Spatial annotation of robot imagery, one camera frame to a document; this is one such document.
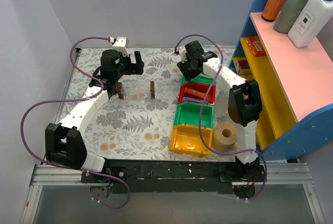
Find blue toothpaste tube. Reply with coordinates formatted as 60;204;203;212
182;97;210;104

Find grey pump bottle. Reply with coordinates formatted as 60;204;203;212
273;0;309;34

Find clear glass tray brown handles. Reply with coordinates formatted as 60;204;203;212
116;81;156;101

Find green plastic bin far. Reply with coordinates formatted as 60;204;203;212
181;75;213;85

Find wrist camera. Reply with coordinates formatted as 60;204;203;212
108;37;129;57
174;45;188;63

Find orange soap box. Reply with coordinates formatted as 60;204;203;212
246;36;266;57

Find red plastic bin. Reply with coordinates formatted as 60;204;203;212
177;82;216;106

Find green plastic bin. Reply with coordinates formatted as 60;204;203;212
174;102;214;128
181;75;213;85

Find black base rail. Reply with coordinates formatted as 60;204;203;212
81;159;265;197

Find orange toothpaste tube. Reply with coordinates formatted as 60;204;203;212
184;87;206;99

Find yellow plastic bin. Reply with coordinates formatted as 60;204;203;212
169;124;211;157

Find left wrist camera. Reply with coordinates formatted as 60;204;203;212
108;37;129;57

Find white square bottle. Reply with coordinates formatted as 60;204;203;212
288;0;332;48

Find packaged toothbrush on table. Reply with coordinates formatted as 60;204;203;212
65;99;76;113

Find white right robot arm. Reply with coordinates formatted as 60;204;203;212
174;41;262;181

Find green plastic bin near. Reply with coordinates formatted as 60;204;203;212
174;102;214;128

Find clear plastic cup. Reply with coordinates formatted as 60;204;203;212
215;90;229;117

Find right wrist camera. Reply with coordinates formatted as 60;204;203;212
174;45;188;63

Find red white small box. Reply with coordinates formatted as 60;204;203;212
235;60;251;75

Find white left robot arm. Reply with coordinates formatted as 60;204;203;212
45;49;144;182

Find toilet paper roll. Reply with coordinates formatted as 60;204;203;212
212;122;237;153

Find blue shelf unit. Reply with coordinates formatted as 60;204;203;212
229;0;332;161

